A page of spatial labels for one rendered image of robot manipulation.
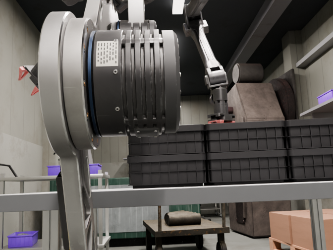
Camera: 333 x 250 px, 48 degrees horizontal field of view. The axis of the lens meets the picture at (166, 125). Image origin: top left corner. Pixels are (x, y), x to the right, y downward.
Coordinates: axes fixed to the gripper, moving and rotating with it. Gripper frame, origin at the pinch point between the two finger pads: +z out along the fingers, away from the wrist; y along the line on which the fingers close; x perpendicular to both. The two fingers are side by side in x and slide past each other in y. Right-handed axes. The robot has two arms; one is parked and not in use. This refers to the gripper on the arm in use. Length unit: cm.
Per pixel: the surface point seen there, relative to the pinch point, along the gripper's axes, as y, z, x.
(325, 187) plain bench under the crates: 25, 18, 52
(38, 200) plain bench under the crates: 78, 19, 7
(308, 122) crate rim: -15.3, -3.5, 28.7
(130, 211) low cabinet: -158, 55, -280
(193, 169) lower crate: 15.5, 12.4, -2.1
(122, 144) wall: -404, -65, -640
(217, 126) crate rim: 8.6, -3.3, 4.8
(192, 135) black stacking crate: 14.5, -0.4, -2.6
